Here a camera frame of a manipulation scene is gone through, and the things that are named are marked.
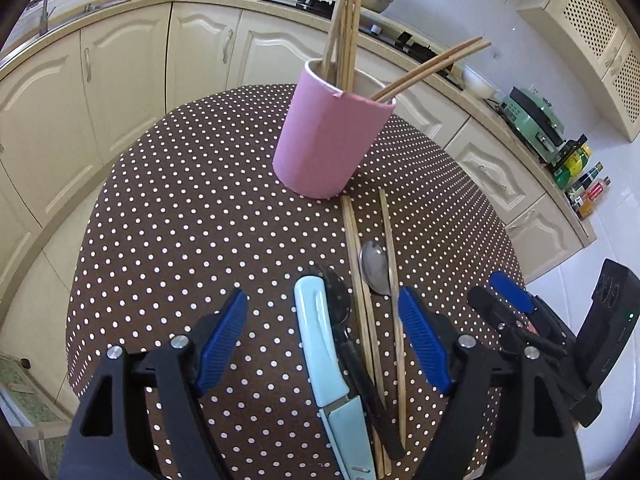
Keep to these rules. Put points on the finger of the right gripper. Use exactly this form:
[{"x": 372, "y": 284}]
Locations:
[
  {"x": 536, "y": 310},
  {"x": 514, "y": 336}
]

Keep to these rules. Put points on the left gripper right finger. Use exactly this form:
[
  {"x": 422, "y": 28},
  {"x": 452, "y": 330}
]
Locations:
[{"x": 534, "y": 437}]

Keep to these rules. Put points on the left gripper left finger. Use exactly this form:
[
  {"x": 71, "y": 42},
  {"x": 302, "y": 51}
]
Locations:
[{"x": 111, "y": 436}]

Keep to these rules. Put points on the steel spoon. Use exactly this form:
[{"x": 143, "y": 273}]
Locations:
[{"x": 374, "y": 267}]

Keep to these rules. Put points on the wooden chopstick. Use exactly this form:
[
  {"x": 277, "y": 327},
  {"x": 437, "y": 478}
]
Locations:
[
  {"x": 435, "y": 72},
  {"x": 354, "y": 15},
  {"x": 425, "y": 70},
  {"x": 326, "y": 60},
  {"x": 362, "y": 300},
  {"x": 375, "y": 346},
  {"x": 398, "y": 331},
  {"x": 341, "y": 43}
]

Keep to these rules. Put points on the light blue sheathed knife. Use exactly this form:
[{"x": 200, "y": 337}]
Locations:
[{"x": 341, "y": 413}]

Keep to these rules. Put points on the dark sauce bottle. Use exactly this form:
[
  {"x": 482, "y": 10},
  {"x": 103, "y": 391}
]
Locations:
[{"x": 582, "y": 183}]

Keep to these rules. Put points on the red label sauce bottle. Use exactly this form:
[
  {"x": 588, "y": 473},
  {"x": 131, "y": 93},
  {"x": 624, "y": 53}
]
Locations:
[{"x": 589, "y": 199}]

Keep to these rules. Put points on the green yellow oil bottle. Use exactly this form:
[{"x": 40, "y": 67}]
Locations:
[{"x": 574, "y": 157}]

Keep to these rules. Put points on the green electric cooker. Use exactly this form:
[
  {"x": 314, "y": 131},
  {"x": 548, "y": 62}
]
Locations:
[{"x": 533, "y": 120}]

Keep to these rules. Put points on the white ceramic bowl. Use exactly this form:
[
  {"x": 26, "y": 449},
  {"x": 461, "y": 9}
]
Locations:
[{"x": 476, "y": 84}]

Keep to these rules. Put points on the brown polka dot tablecloth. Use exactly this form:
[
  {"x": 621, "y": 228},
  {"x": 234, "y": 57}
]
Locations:
[{"x": 194, "y": 210}]

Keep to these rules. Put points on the pink utensil holder cup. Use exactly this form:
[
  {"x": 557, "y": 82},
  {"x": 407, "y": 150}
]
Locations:
[{"x": 327, "y": 132}]

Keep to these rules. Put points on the black gas stove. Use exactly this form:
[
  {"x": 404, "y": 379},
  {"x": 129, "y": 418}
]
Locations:
[{"x": 402, "y": 41}]

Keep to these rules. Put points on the steel sink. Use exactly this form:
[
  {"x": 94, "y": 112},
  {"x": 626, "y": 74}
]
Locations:
[{"x": 49, "y": 26}]

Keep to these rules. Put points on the steel faucet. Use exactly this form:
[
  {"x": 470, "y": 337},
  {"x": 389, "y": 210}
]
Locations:
[{"x": 44, "y": 18}]

